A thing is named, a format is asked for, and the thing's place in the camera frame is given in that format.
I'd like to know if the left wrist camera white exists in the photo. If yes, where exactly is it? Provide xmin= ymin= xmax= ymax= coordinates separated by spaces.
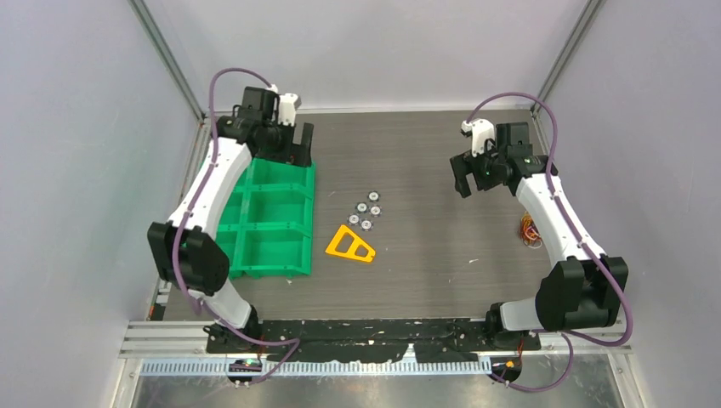
xmin=277 ymin=93 xmax=302 ymax=128

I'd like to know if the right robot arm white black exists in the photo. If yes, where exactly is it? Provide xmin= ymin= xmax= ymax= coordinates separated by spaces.
xmin=450 ymin=119 xmax=628 ymax=349

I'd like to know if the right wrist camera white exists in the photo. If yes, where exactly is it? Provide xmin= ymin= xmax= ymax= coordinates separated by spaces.
xmin=460 ymin=118 xmax=496 ymax=157

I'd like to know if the green compartment tray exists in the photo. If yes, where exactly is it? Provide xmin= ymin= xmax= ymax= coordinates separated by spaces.
xmin=215 ymin=159 xmax=316 ymax=280

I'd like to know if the yellow triangular plastic piece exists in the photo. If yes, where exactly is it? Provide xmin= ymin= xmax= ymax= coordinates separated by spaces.
xmin=325 ymin=225 xmax=376 ymax=264

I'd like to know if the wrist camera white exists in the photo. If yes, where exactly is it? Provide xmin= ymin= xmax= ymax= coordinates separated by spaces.
xmin=460 ymin=118 xmax=496 ymax=157
xmin=277 ymin=93 xmax=302 ymax=128

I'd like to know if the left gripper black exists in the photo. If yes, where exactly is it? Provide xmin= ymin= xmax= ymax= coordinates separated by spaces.
xmin=257 ymin=117 xmax=313 ymax=167

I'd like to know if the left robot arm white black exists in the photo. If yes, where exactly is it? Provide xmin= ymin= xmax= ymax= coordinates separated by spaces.
xmin=147 ymin=85 xmax=314 ymax=352

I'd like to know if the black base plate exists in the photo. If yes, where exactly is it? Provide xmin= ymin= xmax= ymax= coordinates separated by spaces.
xmin=203 ymin=318 xmax=542 ymax=365

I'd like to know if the coloured wire bundle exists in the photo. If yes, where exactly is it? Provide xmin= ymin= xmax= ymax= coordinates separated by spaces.
xmin=518 ymin=211 xmax=545 ymax=249

